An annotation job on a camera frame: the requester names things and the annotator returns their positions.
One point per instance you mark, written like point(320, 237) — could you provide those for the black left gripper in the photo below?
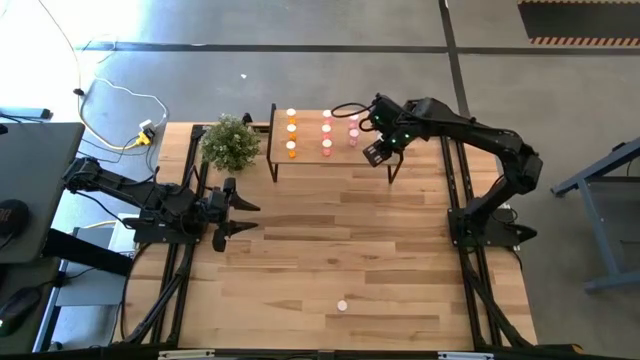
point(221, 212)

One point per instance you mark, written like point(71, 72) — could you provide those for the black computer mouse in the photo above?
point(17, 310)

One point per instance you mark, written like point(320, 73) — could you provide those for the wooden shelf black metal frame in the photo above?
point(310, 150)

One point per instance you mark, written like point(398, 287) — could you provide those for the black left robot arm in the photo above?
point(140, 197)

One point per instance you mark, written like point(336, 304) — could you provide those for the green potted plant black pot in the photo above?
point(230, 142)

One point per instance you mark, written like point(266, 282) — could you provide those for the black cap with logo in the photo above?
point(10, 217)

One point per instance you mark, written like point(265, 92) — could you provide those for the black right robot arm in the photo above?
point(490, 150)

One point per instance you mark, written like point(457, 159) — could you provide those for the grey desk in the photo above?
point(35, 175)

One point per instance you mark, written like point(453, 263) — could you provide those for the grey equipment box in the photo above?
point(85, 290)

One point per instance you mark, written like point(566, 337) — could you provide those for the black metal beam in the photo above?
point(85, 252)

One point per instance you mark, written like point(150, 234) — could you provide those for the silver aluminium bracket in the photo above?
point(186, 354)
point(465, 356)

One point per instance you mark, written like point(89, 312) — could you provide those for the black aluminium rig frame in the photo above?
point(454, 150)

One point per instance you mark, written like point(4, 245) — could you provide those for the black mat with hazard stripes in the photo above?
point(580, 20)

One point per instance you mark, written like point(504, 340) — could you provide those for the white power adapter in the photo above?
point(147, 125)

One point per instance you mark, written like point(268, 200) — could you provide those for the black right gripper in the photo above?
point(392, 130)

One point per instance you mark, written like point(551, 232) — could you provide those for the blue metal frame table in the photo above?
point(597, 235)

